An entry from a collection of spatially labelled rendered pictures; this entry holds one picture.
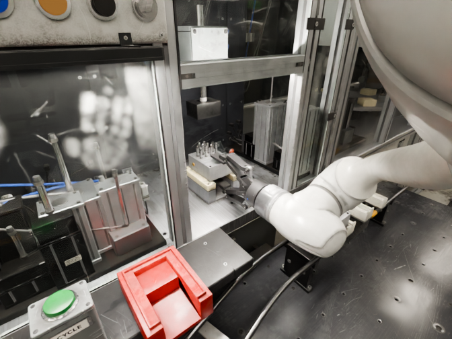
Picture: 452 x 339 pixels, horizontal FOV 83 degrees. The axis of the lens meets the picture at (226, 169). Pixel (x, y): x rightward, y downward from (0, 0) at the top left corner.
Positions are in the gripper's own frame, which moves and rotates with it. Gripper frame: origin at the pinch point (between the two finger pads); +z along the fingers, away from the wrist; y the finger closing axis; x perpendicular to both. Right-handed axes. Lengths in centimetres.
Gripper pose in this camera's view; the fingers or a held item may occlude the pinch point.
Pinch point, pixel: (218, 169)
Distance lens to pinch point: 81.6
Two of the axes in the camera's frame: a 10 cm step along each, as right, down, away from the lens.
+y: 0.0, -8.8, -4.7
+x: -7.9, 2.9, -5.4
